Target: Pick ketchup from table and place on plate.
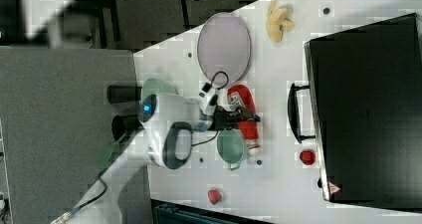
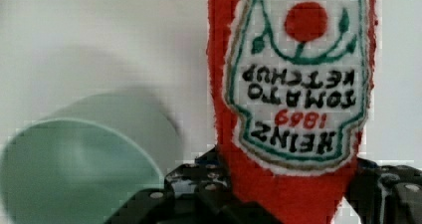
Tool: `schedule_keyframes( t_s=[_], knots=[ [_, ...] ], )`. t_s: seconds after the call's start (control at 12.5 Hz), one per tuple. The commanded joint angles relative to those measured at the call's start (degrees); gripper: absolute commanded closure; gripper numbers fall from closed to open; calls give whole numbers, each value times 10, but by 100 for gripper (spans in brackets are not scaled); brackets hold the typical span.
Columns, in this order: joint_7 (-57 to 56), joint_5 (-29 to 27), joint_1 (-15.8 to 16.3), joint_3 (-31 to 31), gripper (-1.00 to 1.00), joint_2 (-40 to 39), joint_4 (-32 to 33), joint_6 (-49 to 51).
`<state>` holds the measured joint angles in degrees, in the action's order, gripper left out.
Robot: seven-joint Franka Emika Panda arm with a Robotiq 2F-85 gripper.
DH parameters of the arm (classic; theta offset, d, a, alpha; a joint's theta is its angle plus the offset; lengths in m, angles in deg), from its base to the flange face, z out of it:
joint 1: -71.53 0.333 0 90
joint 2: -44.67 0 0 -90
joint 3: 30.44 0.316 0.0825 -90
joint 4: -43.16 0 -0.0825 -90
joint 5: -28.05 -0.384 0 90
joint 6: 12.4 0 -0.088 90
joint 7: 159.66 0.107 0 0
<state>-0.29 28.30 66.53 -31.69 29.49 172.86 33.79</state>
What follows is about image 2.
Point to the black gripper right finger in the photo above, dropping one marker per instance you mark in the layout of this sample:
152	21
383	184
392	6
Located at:
386	194

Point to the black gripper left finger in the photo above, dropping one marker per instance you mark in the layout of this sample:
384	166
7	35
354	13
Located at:
193	193

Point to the green mug with handle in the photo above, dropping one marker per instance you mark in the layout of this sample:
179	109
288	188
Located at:
81	163

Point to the red plush ketchup bottle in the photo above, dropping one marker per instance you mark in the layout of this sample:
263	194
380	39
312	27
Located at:
291	83

